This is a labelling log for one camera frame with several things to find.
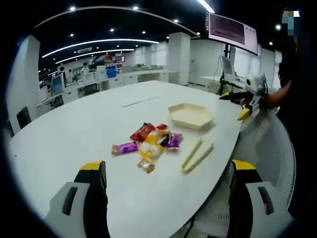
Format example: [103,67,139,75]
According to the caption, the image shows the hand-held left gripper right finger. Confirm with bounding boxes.
[226,160,295,238]

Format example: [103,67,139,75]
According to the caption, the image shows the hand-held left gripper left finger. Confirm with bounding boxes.
[44,160,111,238]

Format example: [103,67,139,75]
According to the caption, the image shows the beige hexagonal container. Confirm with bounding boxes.
[167,103,215,131]

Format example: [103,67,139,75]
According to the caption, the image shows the pale yellow food tongs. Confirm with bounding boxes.
[180,137,215,175]

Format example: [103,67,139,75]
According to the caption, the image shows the pile of food snack packets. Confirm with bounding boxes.
[111,122,184,175]

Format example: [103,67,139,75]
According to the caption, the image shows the black tripod stand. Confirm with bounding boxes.
[217,75,236,97]

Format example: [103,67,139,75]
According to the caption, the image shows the white laptop on stand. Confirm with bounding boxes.
[221,56,247,86]

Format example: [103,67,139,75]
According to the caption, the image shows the white mesh chair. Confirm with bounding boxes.
[236,108,297,211]

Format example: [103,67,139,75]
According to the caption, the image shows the person in dark clothes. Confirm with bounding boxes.
[276,32,317,219]

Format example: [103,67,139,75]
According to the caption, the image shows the large curved monitor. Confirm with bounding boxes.
[204,12,259,56]

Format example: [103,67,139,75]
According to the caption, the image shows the long white counter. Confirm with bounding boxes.
[63,69,183,102]

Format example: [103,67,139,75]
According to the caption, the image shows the black office chair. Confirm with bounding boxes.
[16,106,32,130]

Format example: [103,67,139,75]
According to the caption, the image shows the desktop computer monitor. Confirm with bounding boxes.
[51,74,66,95]

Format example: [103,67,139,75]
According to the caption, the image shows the curved ceiling light strip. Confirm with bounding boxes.
[41,38,159,59]

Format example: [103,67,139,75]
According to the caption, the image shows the white table cable cover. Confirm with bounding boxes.
[121,96,161,108]

